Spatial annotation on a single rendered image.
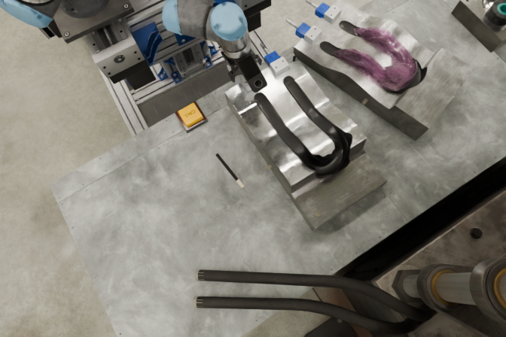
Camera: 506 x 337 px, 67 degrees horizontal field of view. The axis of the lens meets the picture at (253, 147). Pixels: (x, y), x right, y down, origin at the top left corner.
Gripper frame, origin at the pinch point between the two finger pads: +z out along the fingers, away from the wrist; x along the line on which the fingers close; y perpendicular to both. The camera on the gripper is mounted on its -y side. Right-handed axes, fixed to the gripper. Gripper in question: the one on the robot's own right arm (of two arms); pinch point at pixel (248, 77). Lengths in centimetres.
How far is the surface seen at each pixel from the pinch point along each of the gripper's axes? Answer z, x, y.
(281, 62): 3.9, -11.7, -0.3
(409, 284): -3, -4, -73
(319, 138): -1.7, -7.2, -27.4
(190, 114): 7.8, 21.6, 2.7
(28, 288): 75, 141, -5
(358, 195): 2.4, -7.7, -47.1
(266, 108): 4.5, 0.3, -10.2
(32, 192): 84, 122, 40
